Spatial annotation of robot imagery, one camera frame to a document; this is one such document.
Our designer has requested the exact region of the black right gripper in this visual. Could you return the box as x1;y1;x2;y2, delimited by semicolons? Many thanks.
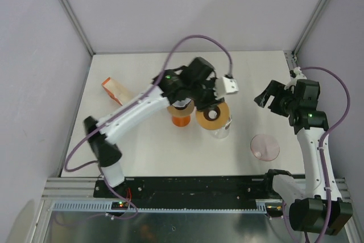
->
254;80;299;117

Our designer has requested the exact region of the white paper coffee filter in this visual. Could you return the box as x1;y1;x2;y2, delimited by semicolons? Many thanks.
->
173;99;191;108

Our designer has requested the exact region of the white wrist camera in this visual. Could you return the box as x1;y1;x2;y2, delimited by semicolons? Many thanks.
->
284;67;307;90
214;76;239;98

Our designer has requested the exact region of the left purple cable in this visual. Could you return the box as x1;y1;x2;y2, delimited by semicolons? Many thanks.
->
64;35;235;221

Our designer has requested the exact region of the wooden dripper ring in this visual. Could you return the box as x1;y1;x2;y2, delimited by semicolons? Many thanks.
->
195;103;230;130
167;103;195;117

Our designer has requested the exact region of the blue glass dripper cone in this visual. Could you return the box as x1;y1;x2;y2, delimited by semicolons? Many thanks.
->
172;98;192;110

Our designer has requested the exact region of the clear glass carafe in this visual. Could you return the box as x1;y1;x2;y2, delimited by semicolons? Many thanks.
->
210;116;232;139

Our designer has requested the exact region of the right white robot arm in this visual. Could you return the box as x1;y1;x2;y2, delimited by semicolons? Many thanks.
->
254;79;353;236

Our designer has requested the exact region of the white slotted cable duct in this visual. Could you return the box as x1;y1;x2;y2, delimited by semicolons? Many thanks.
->
49;199;131;212

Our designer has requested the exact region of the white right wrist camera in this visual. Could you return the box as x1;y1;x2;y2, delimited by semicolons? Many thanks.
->
284;67;307;90

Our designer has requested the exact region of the purple cable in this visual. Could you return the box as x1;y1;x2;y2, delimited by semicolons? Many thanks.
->
284;66;351;243
64;35;235;221

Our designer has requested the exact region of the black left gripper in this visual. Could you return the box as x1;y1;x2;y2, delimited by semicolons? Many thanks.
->
187;76;224;112

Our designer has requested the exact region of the orange glass flask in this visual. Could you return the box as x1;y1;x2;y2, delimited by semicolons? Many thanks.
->
172;115;191;127

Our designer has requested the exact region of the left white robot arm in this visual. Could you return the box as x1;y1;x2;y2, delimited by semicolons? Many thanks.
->
84;57;230;197

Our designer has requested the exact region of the aluminium frame rail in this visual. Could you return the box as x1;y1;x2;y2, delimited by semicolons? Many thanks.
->
42;178;97;200

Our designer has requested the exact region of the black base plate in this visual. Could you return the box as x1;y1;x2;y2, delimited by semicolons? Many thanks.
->
93;175;282;210

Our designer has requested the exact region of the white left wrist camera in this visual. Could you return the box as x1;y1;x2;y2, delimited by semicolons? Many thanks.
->
214;76;239;98

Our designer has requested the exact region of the pink glass dripper cone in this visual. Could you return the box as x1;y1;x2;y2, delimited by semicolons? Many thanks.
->
250;134;280;162

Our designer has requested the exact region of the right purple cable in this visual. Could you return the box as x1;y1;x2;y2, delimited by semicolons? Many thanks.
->
284;66;351;243

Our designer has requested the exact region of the orange coffee filter box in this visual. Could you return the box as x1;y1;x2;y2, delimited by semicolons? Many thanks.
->
102;77;134;106

